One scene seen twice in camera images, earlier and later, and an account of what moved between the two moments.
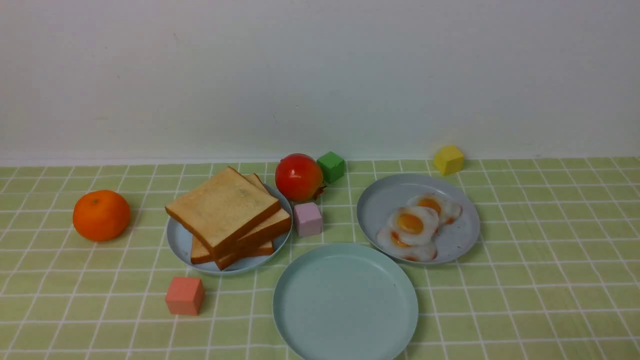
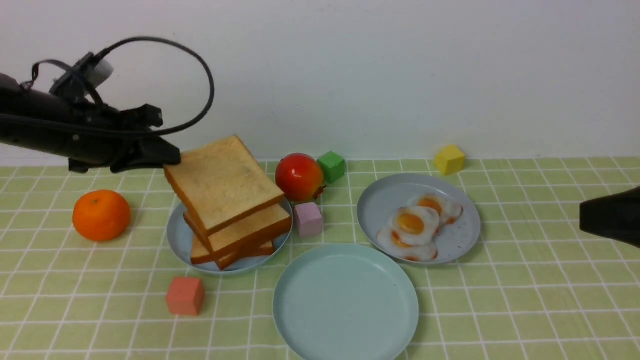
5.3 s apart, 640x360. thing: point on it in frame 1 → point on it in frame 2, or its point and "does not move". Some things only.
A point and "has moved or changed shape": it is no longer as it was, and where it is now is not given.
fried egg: [448, 211] does not move
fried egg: [417, 225] does not move
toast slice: [222, 209] has moved or changed shape
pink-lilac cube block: [308, 219] does not move
